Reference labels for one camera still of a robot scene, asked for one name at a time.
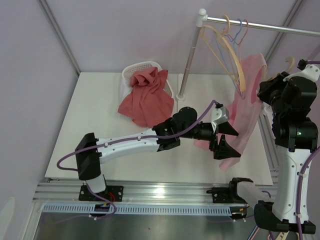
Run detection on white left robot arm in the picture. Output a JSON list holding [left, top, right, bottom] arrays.
[[75, 104, 241, 201]]

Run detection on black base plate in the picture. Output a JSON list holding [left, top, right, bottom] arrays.
[[206, 187, 249, 204], [78, 185, 124, 202]]

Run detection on light pink t shirt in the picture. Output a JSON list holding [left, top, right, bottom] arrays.
[[194, 52, 268, 171]]

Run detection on blue wire hanger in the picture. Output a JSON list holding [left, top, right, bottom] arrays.
[[215, 14, 246, 92]]

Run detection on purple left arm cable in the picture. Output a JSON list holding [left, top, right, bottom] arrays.
[[57, 99, 223, 223]]

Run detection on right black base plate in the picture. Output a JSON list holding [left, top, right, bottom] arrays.
[[206, 187, 249, 204]]

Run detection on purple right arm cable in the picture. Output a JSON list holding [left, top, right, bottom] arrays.
[[232, 59, 320, 240]]

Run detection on beige wooden hanger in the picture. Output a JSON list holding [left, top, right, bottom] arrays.
[[259, 56, 296, 83], [199, 15, 246, 95]]

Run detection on pink wire hanger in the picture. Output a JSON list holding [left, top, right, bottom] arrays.
[[221, 25, 249, 92]]

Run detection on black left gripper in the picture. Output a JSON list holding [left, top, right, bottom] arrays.
[[178, 122, 241, 160]]

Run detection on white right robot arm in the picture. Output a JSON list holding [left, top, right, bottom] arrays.
[[227, 65, 320, 238]]

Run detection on grey rack upright pole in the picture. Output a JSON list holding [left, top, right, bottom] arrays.
[[183, 8, 208, 86]]

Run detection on white plastic basket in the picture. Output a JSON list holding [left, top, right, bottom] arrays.
[[121, 61, 163, 82]]

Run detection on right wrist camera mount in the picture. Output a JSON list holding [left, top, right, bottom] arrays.
[[283, 59, 320, 83]]

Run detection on pink and blue spare hangers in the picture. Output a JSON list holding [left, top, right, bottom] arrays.
[[247, 225, 273, 240]]

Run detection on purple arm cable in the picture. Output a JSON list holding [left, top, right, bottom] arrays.
[[57, 99, 223, 223], [232, 59, 320, 240]]

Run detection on coral red t shirt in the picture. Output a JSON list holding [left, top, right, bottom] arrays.
[[118, 67, 174, 128]]

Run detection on white rack foot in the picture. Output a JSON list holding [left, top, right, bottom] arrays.
[[176, 73, 186, 101]]

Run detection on white slotted cable duct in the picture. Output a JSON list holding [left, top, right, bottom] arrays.
[[42, 203, 232, 217]]

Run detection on aluminium mounting rail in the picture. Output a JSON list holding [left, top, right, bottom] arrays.
[[32, 178, 228, 206]]

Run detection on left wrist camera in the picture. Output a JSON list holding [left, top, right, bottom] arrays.
[[211, 103, 229, 132]]

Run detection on silver clothes rail bar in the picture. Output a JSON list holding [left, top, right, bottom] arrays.
[[206, 16, 320, 38]]

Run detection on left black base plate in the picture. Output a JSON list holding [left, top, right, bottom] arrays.
[[78, 185, 124, 202]]

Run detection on beige spare hanger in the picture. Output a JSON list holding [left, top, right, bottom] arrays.
[[275, 232, 289, 240]]

